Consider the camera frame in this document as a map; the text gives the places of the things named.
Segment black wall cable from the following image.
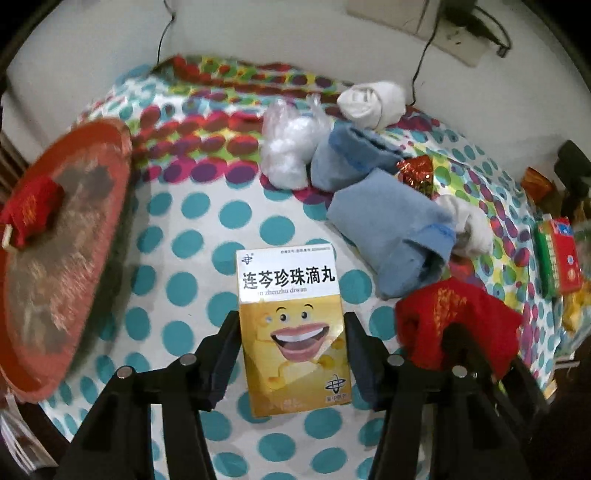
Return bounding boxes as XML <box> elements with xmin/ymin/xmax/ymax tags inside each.
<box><xmin>156</xmin><ymin>0</ymin><xmax>178</xmax><ymax>66</ymax></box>

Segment small white sock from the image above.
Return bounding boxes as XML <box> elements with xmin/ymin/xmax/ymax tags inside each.
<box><xmin>436</xmin><ymin>195</ymin><xmax>495</xmax><ymax>257</ymax></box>

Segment clear plastic sheet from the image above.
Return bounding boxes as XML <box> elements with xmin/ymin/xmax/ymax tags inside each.
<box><xmin>0</xmin><ymin>397</ymin><xmax>51</xmax><ymax>480</ymax></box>

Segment rolled white sock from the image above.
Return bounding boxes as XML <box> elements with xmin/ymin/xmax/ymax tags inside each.
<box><xmin>337</xmin><ymin>82</ymin><xmax>407</xmax><ymax>131</ymax></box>

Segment round red tray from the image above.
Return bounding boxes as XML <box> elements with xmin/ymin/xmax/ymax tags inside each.
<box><xmin>0</xmin><ymin>117</ymin><xmax>134</xmax><ymax>402</ymax></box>

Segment white wall socket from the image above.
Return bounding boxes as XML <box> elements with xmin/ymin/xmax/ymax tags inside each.
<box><xmin>436</xmin><ymin>18</ymin><xmax>490</xmax><ymax>68</ymax></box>

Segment black object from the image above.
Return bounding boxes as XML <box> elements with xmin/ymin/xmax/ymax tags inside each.
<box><xmin>554</xmin><ymin>141</ymin><xmax>591</xmax><ymax>208</ymax></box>

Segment clear plastic bag of cotton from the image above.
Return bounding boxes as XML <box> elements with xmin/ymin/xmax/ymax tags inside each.
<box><xmin>261</xmin><ymin>95</ymin><xmax>333</xmax><ymax>190</ymax></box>

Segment blue sock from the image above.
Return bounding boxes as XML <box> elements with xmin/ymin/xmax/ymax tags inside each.
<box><xmin>310</xmin><ymin>121</ymin><xmax>404</xmax><ymax>191</ymax></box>
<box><xmin>326</xmin><ymin>168</ymin><xmax>458</xmax><ymax>300</ymax></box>

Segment yellow packet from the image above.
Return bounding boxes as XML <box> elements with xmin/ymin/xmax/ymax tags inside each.
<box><xmin>561</xmin><ymin>286</ymin><xmax>591</xmax><ymax>333</ymax></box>

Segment grey socket cable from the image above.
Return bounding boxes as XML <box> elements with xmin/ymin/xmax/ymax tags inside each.
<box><xmin>410</xmin><ymin>18</ymin><xmax>446</xmax><ymax>108</ymax></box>

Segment orange snack packet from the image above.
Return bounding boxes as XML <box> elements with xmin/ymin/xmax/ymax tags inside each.
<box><xmin>522</xmin><ymin>167</ymin><xmax>557</xmax><ymax>204</ymax></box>

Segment red and green box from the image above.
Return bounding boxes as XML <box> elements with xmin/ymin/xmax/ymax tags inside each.
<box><xmin>536</xmin><ymin>216</ymin><xmax>583</xmax><ymax>296</ymax></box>

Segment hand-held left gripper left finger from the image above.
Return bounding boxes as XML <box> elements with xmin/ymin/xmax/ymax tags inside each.
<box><xmin>55</xmin><ymin>310</ymin><xmax>243</xmax><ymax>480</ymax></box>

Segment yellow and white medicine box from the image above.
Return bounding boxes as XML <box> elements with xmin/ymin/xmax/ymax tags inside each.
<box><xmin>235</xmin><ymin>242</ymin><xmax>354</xmax><ymax>418</ymax></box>

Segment black charger cable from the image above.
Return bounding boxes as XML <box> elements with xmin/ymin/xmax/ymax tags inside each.
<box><xmin>475</xmin><ymin>7</ymin><xmax>512</xmax><ymax>58</ymax></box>

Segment blank white wall plate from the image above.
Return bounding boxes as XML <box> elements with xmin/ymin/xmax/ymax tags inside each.
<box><xmin>346</xmin><ymin>0</ymin><xmax>439</xmax><ymax>38</ymax></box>

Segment shiny red candy wrapper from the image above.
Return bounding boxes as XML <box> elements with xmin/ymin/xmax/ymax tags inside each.
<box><xmin>396</xmin><ymin>156</ymin><xmax>437</xmax><ymax>199</ymax></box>

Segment red sock with paper label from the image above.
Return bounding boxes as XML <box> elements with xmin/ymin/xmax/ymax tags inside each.
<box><xmin>0</xmin><ymin>181</ymin><xmax>65</xmax><ymax>250</ymax></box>

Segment polka dot cloth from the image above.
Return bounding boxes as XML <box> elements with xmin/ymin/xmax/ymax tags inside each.
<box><xmin>39</xmin><ymin>55</ymin><xmax>571</xmax><ymax>480</ymax></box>

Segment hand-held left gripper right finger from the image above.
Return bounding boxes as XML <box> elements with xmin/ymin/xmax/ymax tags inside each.
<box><xmin>344</xmin><ymin>311</ymin><xmax>561</xmax><ymax>480</ymax></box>

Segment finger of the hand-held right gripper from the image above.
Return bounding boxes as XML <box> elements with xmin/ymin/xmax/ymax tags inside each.
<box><xmin>441</xmin><ymin>322</ymin><xmax>476</xmax><ymax>370</ymax></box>
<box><xmin>501</xmin><ymin>357</ymin><xmax>552</xmax><ymax>416</ymax></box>

